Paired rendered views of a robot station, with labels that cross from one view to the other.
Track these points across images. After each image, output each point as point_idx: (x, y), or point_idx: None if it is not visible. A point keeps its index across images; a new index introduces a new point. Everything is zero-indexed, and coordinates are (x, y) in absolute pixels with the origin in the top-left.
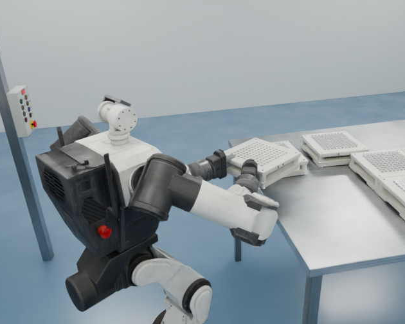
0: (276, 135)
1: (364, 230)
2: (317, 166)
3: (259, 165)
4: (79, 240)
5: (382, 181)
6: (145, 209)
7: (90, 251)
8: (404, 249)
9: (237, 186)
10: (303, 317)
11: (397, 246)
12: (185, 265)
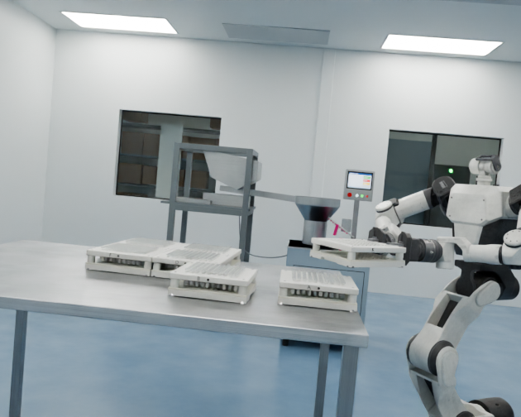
0: (262, 322)
1: (279, 270)
2: (255, 289)
3: (363, 240)
4: None
5: (232, 255)
6: None
7: None
8: (265, 264)
9: (394, 227)
10: None
11: (266, 265)
12: (434, 341)
